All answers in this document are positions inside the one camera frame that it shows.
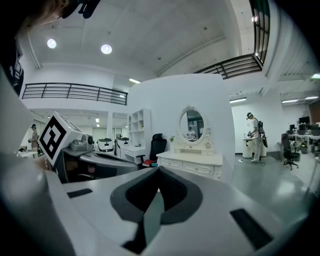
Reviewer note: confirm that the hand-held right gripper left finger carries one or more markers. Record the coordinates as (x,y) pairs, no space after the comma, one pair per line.
(95,215)

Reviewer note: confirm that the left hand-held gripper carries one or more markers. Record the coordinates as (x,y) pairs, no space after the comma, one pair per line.
(53,137)

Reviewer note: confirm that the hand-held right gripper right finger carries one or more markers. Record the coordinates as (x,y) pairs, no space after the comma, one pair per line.
(215,225)

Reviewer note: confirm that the white dressing table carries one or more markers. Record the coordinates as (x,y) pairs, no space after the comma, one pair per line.
(192,165)

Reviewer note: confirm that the white machine with black panel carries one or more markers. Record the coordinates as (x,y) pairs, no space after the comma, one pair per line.
(122,145)
(106,145)

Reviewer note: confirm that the white desk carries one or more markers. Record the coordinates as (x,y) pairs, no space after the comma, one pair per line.
(132,151)

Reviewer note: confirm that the red book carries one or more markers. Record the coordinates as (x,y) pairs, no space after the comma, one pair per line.
(147,163)

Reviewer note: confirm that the black office chair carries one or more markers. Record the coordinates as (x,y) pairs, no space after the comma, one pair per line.
(290,152)
(158,147)

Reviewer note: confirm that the white bookshelf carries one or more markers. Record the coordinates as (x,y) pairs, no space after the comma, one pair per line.
(139,125)

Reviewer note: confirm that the black balcony railing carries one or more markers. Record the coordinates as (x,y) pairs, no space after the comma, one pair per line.
(240,66)
(75,93)

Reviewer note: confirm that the ceiling tube light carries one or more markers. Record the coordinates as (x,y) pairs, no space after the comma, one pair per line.
(238,100)
(135,81)
(290,101)

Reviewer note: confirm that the oval white framed mirror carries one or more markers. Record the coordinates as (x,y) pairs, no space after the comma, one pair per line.
(192,125)

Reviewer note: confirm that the round ceiling light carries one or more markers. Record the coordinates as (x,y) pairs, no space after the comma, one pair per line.
(106,49)
(51,43)

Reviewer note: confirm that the long office desk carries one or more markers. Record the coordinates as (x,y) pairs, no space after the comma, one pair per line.
(306,136)

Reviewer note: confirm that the person's black buttoned shirt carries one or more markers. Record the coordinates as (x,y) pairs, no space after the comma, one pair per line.
(11,72)

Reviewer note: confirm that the round white pedestal table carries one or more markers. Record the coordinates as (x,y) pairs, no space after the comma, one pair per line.
(247,148)

